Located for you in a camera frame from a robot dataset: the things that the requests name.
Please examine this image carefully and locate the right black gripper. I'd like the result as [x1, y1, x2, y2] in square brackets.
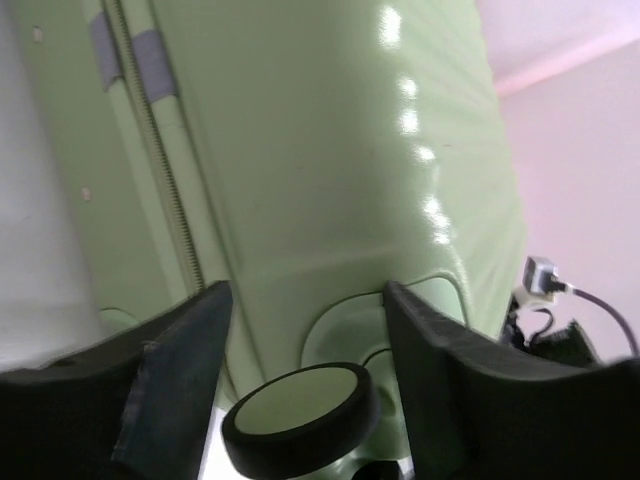
[500, 294, 602, 368]

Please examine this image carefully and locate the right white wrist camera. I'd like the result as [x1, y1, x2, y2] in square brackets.
[513, 256, 566, 308]

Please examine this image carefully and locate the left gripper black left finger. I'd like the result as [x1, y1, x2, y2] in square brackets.
[1, 281, 233, 479]

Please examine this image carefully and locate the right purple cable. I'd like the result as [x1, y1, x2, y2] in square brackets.
[554, 282, 640, 359]

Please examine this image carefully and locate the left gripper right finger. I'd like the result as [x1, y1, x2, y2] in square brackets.
[383, 282, 639, 479]

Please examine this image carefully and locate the green hard-shell suitcase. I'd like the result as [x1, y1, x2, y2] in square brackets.
[8, 1, 524, 478]

